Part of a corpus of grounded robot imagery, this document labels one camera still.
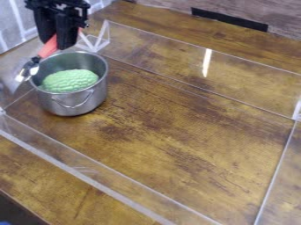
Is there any pink handled metal spoon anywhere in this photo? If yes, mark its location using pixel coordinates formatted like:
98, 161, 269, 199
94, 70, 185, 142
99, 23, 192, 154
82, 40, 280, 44
15, 27, 85, 83

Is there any black strip on table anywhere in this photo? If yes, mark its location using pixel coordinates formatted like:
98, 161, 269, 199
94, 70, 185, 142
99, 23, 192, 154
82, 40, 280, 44
190, 7, 268, 33

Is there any stainless steel pot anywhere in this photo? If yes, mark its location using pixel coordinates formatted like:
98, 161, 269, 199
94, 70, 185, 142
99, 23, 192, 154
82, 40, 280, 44
30, 51, 109, 116

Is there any clear acrylic corner bracket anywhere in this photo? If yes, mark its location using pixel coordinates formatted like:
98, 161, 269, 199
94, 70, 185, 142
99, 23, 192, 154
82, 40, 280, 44
75, 21, 111, 53

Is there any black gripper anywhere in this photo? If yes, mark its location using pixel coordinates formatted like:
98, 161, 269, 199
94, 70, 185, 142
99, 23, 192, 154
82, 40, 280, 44
24, 0, 91, 50

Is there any green bumpy toy gourd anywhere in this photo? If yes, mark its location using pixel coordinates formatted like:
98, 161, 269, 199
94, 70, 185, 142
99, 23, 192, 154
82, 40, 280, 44
39, 69, 99, 93

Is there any clear acrylic tray enclosure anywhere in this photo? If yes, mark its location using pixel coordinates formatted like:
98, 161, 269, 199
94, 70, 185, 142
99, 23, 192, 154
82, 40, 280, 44
0, 20, 301, 225

